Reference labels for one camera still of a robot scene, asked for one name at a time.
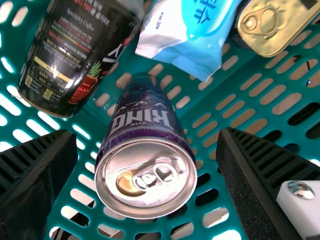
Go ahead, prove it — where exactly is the purple can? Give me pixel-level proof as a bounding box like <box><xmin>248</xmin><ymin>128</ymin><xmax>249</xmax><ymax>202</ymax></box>
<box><xmin>94</xmin><ymin>72</ymin><xmax>198</xmax><ymax>220</ymax></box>

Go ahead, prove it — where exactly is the teal shopping basket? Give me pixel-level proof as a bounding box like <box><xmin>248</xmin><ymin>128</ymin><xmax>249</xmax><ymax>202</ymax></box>
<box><xmin>0</xmin><ymin>0</ymin><xmax>320</xmax><ymax>240</ymax></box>

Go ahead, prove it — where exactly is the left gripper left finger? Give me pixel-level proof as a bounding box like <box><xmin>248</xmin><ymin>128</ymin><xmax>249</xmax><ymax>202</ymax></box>
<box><xmin>0</xmin><ymin>129</ymin><xmax>79</xmax><ymax>240</ymax></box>

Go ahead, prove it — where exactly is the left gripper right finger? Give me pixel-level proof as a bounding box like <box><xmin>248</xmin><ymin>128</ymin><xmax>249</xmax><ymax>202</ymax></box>
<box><xmin>215</xmin><ymin>126</ymin><xmax>320</xmax><ymax>240</ymax></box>

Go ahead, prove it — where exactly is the dark coffee bottle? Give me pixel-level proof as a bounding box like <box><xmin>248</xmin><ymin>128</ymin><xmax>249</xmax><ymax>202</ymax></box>
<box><xmin>16</xmin><ymin>0</ymin><xmax>145</xmax><ymax>119</ymax></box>

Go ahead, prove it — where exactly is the white and blue tissue packet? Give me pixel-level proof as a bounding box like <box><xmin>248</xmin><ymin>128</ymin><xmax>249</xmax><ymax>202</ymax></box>
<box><xmin>134</xmin><ymin>0</ymin><xmax>242</xmax><ymax>83</ymax></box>

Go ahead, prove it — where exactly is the rectangular tin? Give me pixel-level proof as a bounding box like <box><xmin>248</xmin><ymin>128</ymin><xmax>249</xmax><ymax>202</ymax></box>
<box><xmin>231</xmin><ymin>0</ymin><xmax>320</xmax><ymax>58</ymax></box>

